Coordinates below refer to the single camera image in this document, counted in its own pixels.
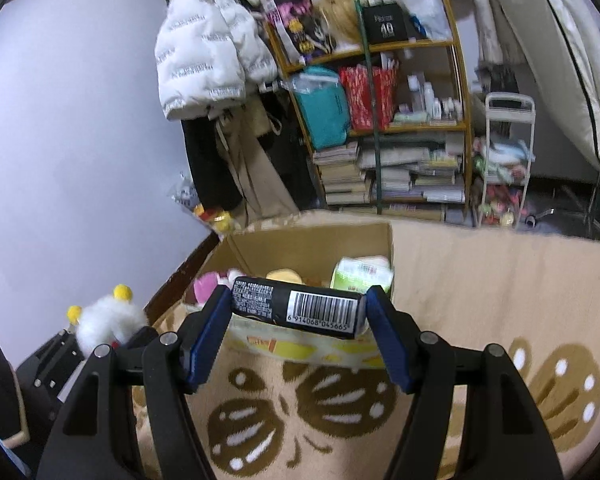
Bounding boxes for plastic bag of toys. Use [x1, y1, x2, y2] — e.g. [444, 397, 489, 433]
[170, 172, 237, 233]

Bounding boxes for teal bag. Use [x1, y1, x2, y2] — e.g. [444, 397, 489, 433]
[287, 67, 352, 151]

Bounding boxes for blond wig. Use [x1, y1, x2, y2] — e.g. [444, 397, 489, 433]
[312, 0, 364, 46]

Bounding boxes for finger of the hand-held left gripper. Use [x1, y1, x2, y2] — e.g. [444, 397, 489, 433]
[32, 330, 87, 389]

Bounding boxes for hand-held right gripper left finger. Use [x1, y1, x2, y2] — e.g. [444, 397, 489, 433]
[35, 285, 233, 480]

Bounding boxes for stack of books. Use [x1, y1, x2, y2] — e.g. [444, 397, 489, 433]
[312, 142, 371, 206]

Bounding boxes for white plastic bag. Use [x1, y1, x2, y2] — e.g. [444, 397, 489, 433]
[405, 0, 454, 41]

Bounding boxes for wooden shelf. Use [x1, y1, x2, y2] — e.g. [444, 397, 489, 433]
[262, 0, 476, 223]

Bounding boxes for white puffer jacket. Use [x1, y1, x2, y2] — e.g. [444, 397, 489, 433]
[154, 0, 279, 121]

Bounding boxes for cream hanging garment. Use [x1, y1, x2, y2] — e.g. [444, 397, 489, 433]
[430, 0, 503, 68]

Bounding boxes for green pole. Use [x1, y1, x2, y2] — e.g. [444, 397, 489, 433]
[354, 0, 387, 216]

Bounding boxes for black hanging garment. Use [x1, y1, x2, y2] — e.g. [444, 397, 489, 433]
[180, 115, 246, 211]

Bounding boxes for white trolley cart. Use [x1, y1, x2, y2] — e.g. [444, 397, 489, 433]
[472, 92, 537, 231]

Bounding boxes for yellow soft toy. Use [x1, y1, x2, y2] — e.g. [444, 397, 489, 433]
[266, 268, 303, 286]

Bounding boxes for beige printed blanket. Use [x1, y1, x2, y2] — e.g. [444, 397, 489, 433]
[130, 210, 600, 480]

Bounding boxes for black printed bag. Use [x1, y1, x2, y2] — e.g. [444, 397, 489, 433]
[265, 0, 338, 61]

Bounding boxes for white plush toy yellow pompoms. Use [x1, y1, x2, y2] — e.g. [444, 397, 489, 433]
[66, 284, 149, 356]

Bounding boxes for cardboard box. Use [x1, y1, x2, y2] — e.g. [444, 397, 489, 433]
[145, 220, 397, 371]

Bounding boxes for dark cloth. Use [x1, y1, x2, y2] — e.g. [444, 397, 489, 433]
[0, 285, 37, 480]

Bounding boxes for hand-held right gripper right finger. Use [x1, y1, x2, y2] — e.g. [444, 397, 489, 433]
[365, 285, 563, 480]

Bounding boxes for beige hanging trousers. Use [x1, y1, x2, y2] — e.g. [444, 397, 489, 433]
[212, 95, 301, 223]

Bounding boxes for stack of magazines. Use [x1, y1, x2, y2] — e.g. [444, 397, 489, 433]
[357, 132, 468, 222]

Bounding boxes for row of small bottles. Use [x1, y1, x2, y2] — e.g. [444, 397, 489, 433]
[432, 97, 464, 122]

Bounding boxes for green tissue packet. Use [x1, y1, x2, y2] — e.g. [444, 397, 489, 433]
[330, 257, 395, 295]

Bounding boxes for red patterned bag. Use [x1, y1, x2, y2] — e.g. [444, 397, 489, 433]
[339, 62, 400, 131]

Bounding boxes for black gift box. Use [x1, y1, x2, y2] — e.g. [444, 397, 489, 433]
[361, 2, 412, 45]

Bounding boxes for pink plush toy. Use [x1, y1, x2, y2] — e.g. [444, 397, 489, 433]
[192, 269, 246, 307]

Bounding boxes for black tissue packet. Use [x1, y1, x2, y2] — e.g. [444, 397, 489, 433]
[230, 276, 368, 337]

